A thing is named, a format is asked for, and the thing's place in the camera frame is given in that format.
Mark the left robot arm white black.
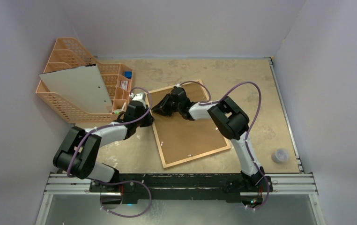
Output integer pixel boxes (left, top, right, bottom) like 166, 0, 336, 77
52, 100, 154, 192

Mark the wooden picture frame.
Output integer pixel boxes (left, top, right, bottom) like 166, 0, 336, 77
146, 79, 231, 169

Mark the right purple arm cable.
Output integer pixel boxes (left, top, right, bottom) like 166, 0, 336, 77
177, 81, 271, 193

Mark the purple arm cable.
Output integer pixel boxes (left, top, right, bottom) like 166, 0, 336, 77
67, 87, 152, 184
177, 81, 271, 193

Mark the blue small item in organizer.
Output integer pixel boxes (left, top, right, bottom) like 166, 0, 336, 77
124, 71, 133, 79

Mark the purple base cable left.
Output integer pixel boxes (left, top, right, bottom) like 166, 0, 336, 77
99, 180, 152, 218

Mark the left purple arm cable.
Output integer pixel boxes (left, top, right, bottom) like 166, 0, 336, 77
67, 87, 152, 184

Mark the small clear plastic cup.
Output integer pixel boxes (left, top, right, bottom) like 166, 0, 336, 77
271, 148, 290, 164

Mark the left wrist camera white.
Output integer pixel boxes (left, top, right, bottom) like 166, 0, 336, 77
129, 92, 147, 104

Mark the white board in organizer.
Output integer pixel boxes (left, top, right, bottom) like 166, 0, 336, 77
39, 64, 112, 114

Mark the red white small box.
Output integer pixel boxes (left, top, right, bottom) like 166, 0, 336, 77
119, 80, 129, 90

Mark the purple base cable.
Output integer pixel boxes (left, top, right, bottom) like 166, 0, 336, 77
99, 180, 152, 218
244, 183, 274, 212

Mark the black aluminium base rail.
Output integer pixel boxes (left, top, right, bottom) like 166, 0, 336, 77
43, 172, 319, 204

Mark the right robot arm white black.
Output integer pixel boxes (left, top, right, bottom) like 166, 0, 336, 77
152, 86, 270, 191

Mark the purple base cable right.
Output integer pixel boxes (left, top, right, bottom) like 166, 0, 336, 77
244, 183, 274, 212

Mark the orange plastic file organizer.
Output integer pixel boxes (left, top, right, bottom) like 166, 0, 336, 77
36, 37, 134, 123

